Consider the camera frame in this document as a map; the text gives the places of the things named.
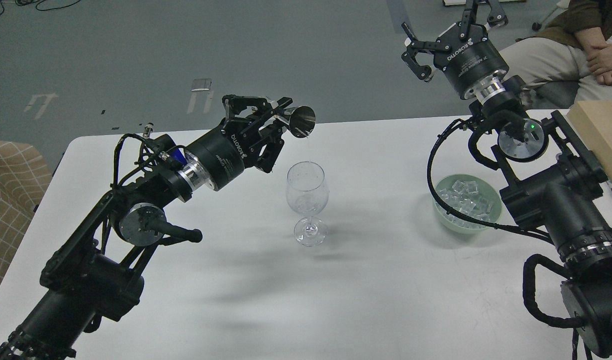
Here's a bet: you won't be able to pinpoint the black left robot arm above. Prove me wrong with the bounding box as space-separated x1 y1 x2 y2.
0 95 316 360

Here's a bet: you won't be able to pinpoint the clear wine glass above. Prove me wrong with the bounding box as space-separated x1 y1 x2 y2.
286 161 330 248

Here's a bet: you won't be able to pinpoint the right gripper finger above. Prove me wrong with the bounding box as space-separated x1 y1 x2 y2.
458 0 509 42
400 22 451 82

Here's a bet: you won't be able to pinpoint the light wooden block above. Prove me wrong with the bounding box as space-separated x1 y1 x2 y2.
568 100 612 181

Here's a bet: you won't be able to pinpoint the black cable on floor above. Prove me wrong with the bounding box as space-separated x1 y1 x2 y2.
0 0 81 22

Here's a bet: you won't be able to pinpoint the beige checkered cloth chair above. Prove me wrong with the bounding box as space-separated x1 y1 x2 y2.
0 140 52 284

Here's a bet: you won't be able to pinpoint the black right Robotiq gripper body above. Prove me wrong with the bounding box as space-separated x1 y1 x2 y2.
433 22 509 100

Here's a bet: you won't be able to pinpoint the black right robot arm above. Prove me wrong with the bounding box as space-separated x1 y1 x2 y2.
401 0 612 359

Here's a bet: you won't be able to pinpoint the office chair with wheels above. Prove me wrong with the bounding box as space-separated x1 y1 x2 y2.
531 0 570 32

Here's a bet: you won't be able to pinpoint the steel cocktail jigger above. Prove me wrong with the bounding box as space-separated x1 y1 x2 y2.
273 105 316 139

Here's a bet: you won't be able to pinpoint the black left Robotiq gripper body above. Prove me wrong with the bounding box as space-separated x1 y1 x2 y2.
184 120 261 191

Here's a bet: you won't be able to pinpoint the seated person in beige trousers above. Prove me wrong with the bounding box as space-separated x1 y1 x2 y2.
500 0 612 101

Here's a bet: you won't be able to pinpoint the green bowl of ice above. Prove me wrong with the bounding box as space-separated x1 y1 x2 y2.
434 174 504 235

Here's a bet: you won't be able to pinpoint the person's clasped hands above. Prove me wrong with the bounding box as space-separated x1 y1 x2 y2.
587 42 612 87

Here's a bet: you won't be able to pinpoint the metal floor plate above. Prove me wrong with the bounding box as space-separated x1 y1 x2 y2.
191 78 212 92

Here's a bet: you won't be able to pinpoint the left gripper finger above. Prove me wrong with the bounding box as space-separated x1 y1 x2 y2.
223 95 279 141
243 96 293 173

